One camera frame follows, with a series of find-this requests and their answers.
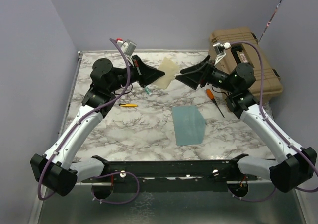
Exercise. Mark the yellow utility knife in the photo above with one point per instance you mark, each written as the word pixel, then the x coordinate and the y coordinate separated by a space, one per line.
pixel 128 105

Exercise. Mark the cream letter paper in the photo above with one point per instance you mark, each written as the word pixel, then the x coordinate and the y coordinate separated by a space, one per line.
pixel 170 69

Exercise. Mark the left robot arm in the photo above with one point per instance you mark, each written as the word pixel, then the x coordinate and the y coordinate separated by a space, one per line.
pixel 54 169

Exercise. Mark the aluminium rail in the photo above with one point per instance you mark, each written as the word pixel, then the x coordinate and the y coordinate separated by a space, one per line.
pixel 207 207

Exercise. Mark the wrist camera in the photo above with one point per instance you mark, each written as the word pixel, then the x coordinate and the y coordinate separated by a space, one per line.
pixel 127 48
pixel 220 49

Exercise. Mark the orange handled screwdriver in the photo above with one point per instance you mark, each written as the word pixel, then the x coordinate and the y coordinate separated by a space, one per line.
pixel 212 98

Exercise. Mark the green glue stick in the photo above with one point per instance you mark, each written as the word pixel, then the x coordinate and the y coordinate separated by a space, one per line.
pixel 148 91

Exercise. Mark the tan plastic tool case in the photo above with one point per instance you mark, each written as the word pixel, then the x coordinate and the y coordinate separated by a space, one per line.
pixel 244 53

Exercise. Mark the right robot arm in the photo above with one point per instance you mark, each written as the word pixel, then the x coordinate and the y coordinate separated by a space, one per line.
pixel 293 164

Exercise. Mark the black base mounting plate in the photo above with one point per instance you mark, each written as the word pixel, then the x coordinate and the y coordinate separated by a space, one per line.
pixel 169 176

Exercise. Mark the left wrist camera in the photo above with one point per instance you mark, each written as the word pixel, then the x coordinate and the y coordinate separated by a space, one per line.
pixel 127 48

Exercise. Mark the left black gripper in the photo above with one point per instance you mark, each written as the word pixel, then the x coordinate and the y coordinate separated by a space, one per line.
pixel 145 74

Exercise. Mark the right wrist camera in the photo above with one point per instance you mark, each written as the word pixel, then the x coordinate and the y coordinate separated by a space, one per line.
pixel 220 49

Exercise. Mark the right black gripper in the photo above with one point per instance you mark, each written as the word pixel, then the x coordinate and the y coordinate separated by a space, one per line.
pixel 193 79

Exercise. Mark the teal envelope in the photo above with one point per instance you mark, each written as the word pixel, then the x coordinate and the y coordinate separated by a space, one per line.
pixel 189 125

